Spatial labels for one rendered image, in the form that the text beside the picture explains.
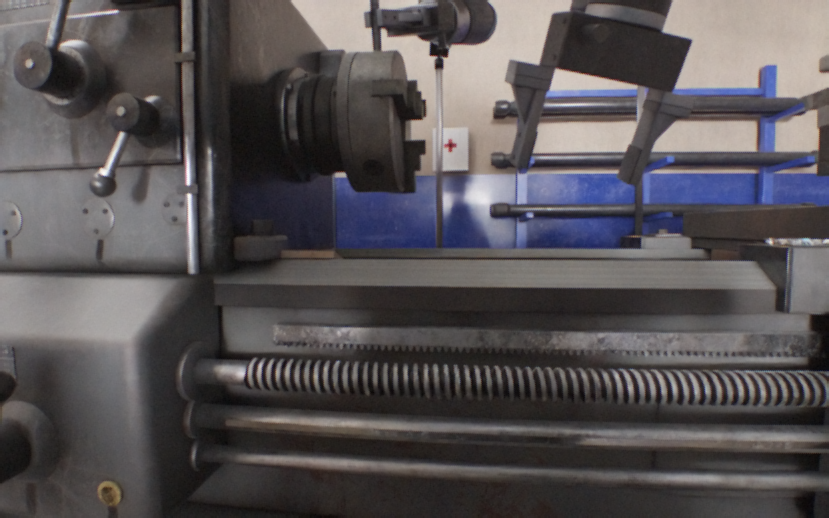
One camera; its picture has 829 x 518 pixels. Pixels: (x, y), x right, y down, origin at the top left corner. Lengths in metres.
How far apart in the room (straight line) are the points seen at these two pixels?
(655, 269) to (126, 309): 0.66
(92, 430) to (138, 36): 0.50
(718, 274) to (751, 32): 4.18
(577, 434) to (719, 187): 3.93
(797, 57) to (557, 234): 2.47
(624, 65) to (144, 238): 0.62
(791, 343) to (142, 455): 0.79
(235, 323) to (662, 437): 0.57
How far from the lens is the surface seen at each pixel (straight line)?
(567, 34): 0.46
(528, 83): 0.46
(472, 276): 0.57
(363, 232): 3.90
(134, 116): 0.62
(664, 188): 4.17
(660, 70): 0.51
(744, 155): 4.07
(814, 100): 0.84
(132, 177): 0.70
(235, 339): 0.68
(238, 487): 0.77
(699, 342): 0.64
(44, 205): 0.80
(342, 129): 0.72
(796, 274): 0.67
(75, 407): 0.62
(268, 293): 0.62
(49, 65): 0.71
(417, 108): 0.77
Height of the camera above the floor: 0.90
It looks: 4 degrees down
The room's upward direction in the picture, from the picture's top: straight up
